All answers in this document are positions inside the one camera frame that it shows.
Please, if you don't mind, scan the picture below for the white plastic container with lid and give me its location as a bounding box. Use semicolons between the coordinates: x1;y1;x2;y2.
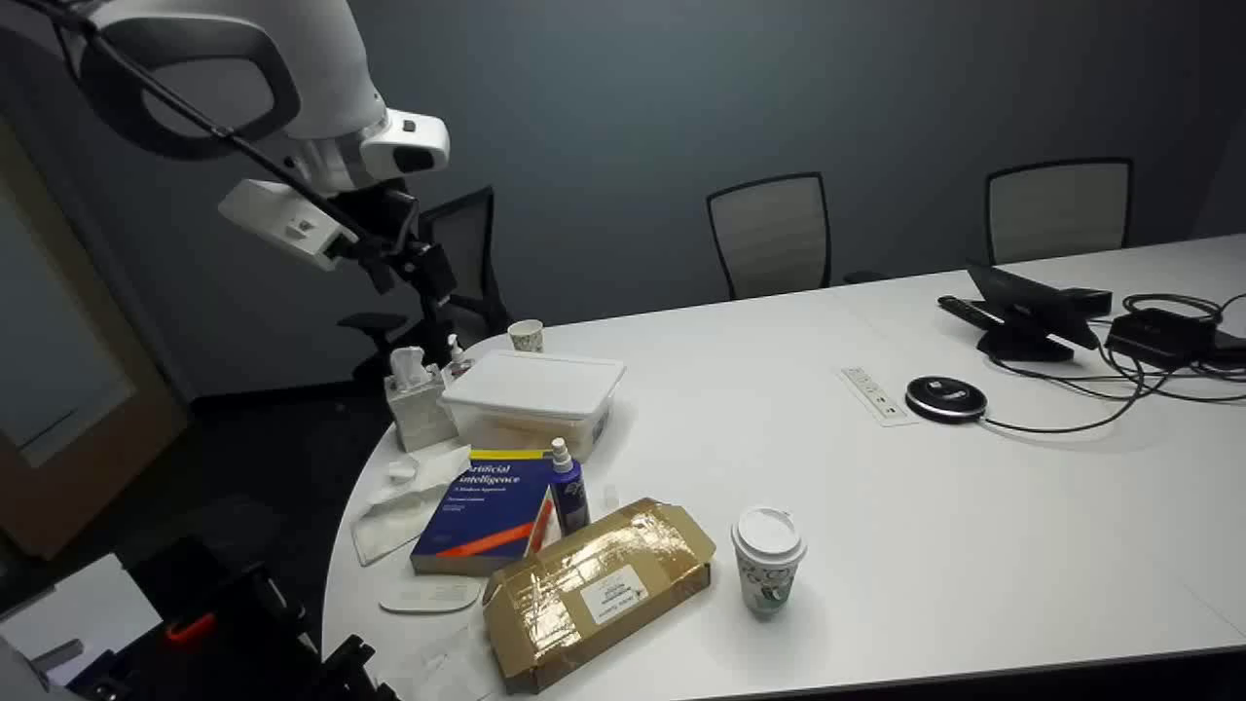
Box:
438;351;630;461

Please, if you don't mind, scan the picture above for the wood framed wall panel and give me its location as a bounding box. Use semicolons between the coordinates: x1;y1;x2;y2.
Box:
0;128;195;565

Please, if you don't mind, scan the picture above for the black power adapter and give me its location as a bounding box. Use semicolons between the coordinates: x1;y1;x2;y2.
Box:
1104;291;1246;370

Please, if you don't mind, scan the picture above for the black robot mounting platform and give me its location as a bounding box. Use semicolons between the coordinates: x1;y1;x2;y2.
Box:
68;525;395;701

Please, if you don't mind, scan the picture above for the blue and white bottle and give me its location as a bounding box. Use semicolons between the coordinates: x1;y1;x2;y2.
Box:
545;434;597;537

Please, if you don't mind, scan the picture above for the grey mesh chair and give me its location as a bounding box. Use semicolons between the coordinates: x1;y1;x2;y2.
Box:
703;167;837;305
982;157;1138;270

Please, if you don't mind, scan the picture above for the black office chair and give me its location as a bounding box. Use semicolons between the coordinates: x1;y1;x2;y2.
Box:
337;185;512;381

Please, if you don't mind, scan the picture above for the white paper sheet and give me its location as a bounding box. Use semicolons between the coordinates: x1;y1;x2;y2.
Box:
0;551;167;695

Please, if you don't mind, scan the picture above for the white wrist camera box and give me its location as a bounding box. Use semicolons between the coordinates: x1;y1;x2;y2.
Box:
212;176;362;278

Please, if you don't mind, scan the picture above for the white oval pad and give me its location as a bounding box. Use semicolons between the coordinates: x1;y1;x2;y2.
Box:
375;581;481;621

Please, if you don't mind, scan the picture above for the round black speaker puck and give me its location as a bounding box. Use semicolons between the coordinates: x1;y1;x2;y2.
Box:
903;370;989;426

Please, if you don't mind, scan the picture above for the lidded paper coffee cup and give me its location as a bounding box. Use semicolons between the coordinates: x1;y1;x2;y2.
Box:
729;501;809;623

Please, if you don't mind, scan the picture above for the small open paper cup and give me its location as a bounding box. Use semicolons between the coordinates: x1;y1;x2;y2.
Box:
506;315;550;357

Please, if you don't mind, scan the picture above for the crumpled white paper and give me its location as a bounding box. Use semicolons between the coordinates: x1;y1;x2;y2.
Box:
345;440;476;570

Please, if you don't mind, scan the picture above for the blue book with orange stripe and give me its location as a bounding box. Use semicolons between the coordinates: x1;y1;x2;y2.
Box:
408;443;564;581

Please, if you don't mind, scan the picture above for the white remote control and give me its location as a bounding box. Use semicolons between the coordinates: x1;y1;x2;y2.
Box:
837;363;912;429

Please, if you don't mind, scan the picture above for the black conference device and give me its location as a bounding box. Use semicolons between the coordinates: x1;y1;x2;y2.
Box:
935;260;1116;366

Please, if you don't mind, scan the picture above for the brown cardboard box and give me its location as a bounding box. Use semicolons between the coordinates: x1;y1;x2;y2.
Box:
478;495;721;699

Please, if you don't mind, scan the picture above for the grey tissue box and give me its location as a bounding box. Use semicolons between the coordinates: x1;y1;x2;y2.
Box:
380;343;458;455

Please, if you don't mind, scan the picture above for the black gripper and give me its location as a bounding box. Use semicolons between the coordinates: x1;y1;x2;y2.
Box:
328;180;478;343

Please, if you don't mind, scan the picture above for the black table cable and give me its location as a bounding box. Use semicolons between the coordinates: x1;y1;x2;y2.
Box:
970;290;1246;440

